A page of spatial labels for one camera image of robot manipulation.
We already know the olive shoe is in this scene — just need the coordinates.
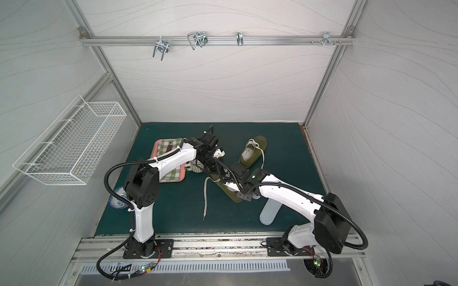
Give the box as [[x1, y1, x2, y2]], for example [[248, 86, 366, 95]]
[[239, 135, 267, 169], [203, 174, 243, 220]]

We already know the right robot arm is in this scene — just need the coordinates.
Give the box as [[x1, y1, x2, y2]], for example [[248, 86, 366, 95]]
[[223, 163, 354, 255]]

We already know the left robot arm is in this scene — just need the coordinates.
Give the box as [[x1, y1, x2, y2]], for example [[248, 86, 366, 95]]
[[124, 126, 224, 244]]

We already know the ribbed ceramic cup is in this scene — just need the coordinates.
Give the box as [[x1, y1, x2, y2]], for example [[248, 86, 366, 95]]
[[189, 159, 205, 174]]

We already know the pink tray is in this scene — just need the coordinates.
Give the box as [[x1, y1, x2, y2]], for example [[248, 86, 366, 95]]
[[149, 138, 191, 183]]

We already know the green checkered cloth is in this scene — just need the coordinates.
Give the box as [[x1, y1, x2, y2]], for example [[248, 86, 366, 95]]
[[156, 139, 185, 181]]

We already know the blue white patterned bowl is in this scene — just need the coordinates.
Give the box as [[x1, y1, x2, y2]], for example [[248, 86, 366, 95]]
[[109, 187, 128, 209]]

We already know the metal hook clamp middle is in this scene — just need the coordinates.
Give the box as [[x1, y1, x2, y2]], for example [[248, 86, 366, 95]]
[[187, 32, 208, 50]]

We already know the metal U-bolt clamp left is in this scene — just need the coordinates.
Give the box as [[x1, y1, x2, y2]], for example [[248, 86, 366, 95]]
[[152, 38, 169, 61]]

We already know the small metal clip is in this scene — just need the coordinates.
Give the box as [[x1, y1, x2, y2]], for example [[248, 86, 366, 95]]
[[236, 32, 243, 46]]

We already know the white vent strip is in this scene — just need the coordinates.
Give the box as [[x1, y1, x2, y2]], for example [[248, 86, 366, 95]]
[[80, 259, 291, 275]]

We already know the aluminium crossbar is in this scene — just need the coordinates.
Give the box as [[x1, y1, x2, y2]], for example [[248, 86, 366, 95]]
[[80, 34, 356, 46]]

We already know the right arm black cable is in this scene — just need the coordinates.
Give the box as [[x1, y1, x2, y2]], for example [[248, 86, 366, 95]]
[[246, 181, 369, 251]]

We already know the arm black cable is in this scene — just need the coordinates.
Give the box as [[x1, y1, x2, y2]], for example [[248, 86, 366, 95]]
[[246, 181, 369, 251], [103, 148, 181, 212]]

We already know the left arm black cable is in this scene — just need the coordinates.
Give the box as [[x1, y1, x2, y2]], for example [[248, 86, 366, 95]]
[[103, 148, 181, 212]]

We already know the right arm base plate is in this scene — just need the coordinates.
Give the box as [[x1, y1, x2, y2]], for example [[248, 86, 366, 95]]
[[261, 237, 314, 257]]

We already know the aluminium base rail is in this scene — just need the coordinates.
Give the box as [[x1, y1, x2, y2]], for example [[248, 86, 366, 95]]
[[71, 233, 366, 263]]

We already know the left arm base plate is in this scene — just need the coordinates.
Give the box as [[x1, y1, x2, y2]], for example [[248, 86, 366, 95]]
[[123, 239, 174, 259]]

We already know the white wire basket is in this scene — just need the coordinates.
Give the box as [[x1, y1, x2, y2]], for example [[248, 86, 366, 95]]
[[13, 95, 126, 186]]

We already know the metal bracket right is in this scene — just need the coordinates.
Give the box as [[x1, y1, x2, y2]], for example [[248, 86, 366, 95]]
[[310, 32, 342, 46]]

